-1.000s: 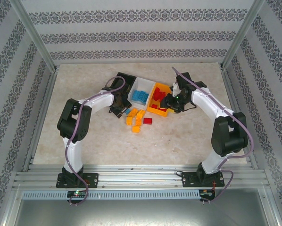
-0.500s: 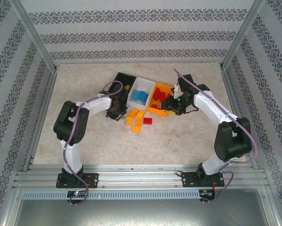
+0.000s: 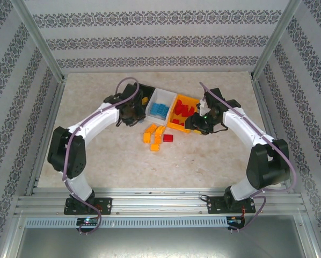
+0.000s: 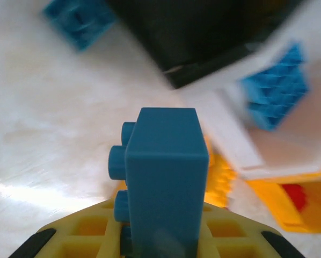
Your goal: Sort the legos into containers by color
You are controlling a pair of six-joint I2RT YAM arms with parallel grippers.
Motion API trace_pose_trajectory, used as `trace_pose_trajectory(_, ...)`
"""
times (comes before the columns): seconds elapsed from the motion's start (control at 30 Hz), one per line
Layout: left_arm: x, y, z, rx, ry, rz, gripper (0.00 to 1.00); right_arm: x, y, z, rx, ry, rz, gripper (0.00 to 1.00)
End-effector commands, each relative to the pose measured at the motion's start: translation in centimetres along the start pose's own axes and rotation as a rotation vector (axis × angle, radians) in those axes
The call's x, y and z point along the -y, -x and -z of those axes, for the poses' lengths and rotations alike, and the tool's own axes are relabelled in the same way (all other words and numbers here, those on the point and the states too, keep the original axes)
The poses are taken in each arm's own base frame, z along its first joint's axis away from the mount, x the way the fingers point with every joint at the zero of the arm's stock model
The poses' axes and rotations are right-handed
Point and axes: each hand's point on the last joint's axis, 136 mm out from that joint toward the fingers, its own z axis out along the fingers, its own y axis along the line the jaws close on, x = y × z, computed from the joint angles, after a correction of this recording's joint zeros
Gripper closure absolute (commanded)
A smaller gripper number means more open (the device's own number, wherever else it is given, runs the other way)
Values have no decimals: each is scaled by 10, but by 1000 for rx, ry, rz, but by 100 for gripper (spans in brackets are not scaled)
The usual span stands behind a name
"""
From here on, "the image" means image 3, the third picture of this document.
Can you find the red lego brick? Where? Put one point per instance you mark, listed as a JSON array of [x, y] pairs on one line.
[[178, 110], [190, 108], [188, 115], [183, 123], [176, 121], [168, 138], [179, 103]]

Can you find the orange lego brick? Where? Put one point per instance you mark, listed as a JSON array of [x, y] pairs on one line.
[[160, 129], [144, 100], [151, 128], [147, 137], [155, 147], [157, 138]]

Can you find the orange plastic bin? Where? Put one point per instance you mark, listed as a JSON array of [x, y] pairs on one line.
[[176, 129]]

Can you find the black plastic bin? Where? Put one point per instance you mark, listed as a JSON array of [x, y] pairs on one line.
[[149, 91]]

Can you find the white plastic bin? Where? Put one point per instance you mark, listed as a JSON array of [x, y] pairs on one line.
[[163, 96]]

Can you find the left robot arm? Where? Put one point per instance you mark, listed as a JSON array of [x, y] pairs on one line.
[[66, 156]]

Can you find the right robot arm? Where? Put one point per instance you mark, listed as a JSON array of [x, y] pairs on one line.
[[268, 166]]

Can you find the small circuit board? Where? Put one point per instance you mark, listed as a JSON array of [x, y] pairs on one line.
[[88, 221], [235, 220]]

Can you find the grey metal panel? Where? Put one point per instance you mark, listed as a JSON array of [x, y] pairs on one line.
[[160, 244]]

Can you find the aluminium side rail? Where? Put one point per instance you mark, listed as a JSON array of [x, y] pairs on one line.
[[262, 102], [57, 102]]

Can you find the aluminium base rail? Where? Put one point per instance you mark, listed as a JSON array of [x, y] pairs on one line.
[[160, 201]]

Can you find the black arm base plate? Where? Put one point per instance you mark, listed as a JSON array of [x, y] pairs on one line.
[[105, 205], [214, 205]]

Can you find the aluminium frame post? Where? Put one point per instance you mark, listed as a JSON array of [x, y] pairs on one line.
[[38, 37], [275, 37]]

